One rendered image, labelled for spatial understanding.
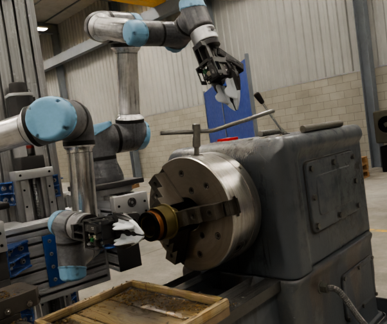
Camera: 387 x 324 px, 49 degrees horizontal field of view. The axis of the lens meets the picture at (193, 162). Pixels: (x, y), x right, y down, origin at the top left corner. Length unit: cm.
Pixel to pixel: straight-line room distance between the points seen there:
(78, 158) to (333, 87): 1091
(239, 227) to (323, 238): 36
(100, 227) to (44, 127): 31
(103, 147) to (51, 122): 51
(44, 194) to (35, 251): 24
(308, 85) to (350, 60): 127
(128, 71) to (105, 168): 38
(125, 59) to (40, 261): 79
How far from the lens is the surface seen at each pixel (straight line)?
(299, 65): 1253
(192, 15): 130
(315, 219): 132
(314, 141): 131
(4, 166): 172
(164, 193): 115
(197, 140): 116
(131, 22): 130
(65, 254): 124
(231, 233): 108
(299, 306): 126
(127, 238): 105
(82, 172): 132
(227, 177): 110
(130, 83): 170
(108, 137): 166
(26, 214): 165
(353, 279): 155
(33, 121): 119
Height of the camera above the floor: 128
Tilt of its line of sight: 3 degrees down
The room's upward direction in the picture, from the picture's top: 8 degrees counter-clockwise
